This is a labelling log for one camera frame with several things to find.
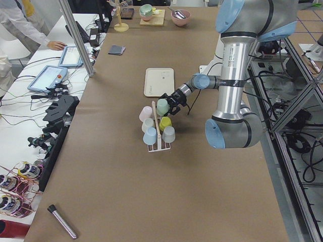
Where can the pink bowl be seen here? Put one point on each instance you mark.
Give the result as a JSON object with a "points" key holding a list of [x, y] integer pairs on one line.
{"points": [[181, 21]]}

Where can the pink plastic cup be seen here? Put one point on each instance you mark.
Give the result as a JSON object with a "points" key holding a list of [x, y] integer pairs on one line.
{"points": [[145, 113]]}

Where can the near blue teach pendant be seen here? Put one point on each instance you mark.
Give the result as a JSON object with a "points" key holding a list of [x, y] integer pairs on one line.
{"points": [[48, 78]]}

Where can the light blue plastic cup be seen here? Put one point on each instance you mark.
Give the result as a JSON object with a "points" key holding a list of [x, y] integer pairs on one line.
{"points": [[150, 136]]}

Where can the green plastic cup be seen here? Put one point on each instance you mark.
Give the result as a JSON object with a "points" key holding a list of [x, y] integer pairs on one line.
{"points": [[162, 107]]}

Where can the folded grey cloth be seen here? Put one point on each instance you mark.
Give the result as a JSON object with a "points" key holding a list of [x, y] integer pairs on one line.
{"points": [[116, 50]]}

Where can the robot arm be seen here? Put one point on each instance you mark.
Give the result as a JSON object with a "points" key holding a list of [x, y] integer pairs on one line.
{"points": [[240, 24]]}

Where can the cream white plastic cup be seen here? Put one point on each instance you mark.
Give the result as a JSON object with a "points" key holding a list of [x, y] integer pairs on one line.
{"points": [[147, 123]]}

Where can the yellow plastic cup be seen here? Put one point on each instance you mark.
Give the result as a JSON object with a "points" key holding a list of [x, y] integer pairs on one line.
{"points": [[165, 121]]}

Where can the green stacked bowls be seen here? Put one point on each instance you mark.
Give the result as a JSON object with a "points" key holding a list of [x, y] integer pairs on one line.
{"points": [[146, 12]]}

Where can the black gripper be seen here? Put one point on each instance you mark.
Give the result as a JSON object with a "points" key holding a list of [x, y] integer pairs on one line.
{"points": [[176, 97]]}

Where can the far blue teach pendant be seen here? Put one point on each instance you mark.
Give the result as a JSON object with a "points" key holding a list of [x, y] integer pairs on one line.
{"points": [[70, 58]]}

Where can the grey blue plastic cup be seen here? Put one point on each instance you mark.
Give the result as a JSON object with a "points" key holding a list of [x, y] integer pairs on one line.
{"points": [[169, 135]]}

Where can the wooden cutting board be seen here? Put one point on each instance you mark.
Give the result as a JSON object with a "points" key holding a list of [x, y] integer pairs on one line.
{"points": [[156, 20]]}

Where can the metal ladle scoop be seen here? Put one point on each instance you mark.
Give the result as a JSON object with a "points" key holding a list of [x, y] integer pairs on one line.
{"points": [[177, 13]]}

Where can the blue teach pendant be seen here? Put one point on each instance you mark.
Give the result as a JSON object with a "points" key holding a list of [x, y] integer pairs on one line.
{"points": [[70, 58], [48, 78]]}

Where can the aluminium frame post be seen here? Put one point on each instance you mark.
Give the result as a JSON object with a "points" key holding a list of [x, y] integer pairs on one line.
{"points": [[70, 21]]}

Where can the white wire cup rack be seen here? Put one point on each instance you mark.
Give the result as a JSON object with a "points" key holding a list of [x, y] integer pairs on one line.
{"points": [[160, 145]]}

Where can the black framed glass tray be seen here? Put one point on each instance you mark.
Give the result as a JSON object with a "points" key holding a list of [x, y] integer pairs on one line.
{"points": [[127, 14]]}

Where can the wooden mug tree stand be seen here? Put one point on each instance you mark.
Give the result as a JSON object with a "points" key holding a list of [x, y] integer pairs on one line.
{"points": [[120, 26]]}

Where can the black capped metal tube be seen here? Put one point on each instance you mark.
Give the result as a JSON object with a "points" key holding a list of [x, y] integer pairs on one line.
{"points": [[53, 210]]}

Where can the cream rabbit tray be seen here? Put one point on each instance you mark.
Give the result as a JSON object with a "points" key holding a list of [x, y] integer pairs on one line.
{"points": [[159, 81]]}

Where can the person's hand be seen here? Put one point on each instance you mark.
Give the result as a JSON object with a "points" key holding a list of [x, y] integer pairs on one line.
{"points": [[56, 45]]}

